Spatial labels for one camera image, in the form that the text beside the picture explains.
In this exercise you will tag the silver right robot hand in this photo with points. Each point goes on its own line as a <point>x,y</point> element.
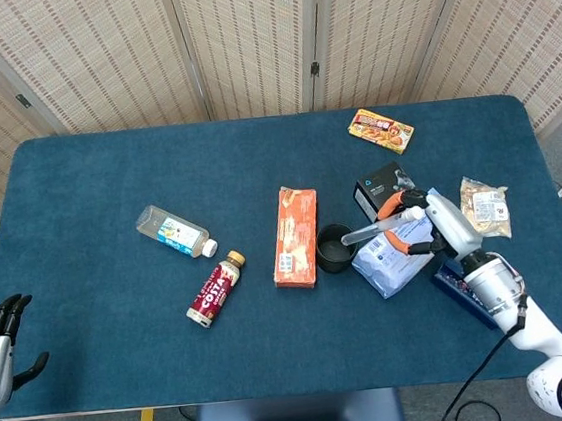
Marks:
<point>456,224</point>

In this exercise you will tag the clear plastic tube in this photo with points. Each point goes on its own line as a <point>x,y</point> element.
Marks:
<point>368,231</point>

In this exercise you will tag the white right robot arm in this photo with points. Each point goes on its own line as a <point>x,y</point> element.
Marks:
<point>534,319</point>

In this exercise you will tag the black round container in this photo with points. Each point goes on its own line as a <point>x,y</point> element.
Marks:
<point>333,257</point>

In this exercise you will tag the clear water bottle white cap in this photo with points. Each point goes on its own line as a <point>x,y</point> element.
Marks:
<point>175,231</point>

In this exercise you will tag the clear bag of nuts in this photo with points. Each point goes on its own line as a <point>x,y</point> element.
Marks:
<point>487,209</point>

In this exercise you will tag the dark blue box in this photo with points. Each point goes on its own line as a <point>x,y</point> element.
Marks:
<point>457,287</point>

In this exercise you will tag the light blue paper bag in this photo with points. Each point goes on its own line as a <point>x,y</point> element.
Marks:
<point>393,269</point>

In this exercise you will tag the black cardboard box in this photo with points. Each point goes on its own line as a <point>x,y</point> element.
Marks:
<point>374,188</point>

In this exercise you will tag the yellow red curry box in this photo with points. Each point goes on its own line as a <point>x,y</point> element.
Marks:
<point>380,130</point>

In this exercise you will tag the orange cardboard box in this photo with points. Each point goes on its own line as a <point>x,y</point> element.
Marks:
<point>296,239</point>

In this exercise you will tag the red Costa coffee bottle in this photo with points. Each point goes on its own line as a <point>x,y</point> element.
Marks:
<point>214,293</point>

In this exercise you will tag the blue table cloth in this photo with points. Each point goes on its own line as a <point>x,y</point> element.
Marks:
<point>155,158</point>

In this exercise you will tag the woven folding screen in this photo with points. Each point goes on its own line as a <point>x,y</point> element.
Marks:
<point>93,54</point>

